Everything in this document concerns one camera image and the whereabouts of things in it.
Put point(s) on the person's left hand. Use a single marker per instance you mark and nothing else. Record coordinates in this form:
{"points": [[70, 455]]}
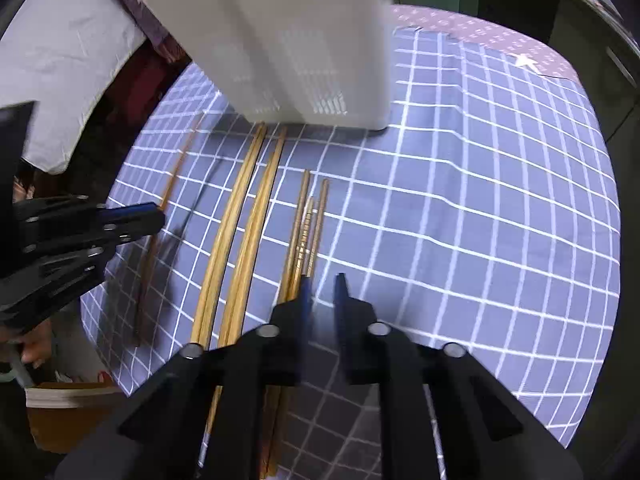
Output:
{"points": [[35, 350]]}

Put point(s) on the dark red cloth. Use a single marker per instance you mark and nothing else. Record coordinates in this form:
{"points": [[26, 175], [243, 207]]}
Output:
{"points": [[142, 85]]}

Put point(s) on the white quilted blanket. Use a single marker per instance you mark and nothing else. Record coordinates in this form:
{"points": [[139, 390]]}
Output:
{"points": [[65, 60]]}

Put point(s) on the white plastic utensil holder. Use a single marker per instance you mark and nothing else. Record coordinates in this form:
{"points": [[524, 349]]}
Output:
{"points": [[300, 35]]}

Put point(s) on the purple patterned cloth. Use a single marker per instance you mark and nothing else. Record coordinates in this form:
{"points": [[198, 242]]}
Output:
{"points": [[475, 30]]}

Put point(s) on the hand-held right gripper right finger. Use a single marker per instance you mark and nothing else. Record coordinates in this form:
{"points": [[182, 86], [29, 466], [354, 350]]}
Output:
{"points": [[342, 305]]}

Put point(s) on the blue checked tablecloth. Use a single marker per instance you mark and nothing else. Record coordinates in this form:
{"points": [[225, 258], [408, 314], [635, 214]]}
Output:
{"points": [[450, 210]]}

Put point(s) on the long light bamboo chopstick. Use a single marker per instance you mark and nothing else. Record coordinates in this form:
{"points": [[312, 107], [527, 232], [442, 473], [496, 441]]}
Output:
{"points": [[269, 210], [260, 210], [234, 210], [243, 210]]}

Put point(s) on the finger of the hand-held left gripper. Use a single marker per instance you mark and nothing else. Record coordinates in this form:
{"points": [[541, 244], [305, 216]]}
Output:
{"points": [[140, 227], [130, 210]]}

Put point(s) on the dark green kitchen cabinet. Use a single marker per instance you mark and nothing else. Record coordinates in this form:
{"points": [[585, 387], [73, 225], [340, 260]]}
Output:
{"points": [[575, 60]]}

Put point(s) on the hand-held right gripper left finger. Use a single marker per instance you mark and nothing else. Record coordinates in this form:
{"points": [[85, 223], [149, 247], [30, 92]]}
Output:
{"points": [[305, 305]]}

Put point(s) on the short brown chopstick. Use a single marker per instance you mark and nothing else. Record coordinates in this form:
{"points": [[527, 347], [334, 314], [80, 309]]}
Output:
{"points": [[300, 220], [319, 225], [306, 240]]}

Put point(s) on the brown cardboard box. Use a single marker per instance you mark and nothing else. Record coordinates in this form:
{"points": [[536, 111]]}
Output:
{"points": [[70, 425]]}

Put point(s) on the dark brown chopstick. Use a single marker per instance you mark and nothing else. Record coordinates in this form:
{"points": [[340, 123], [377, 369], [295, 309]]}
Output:
{"points": [[142, 300]]}

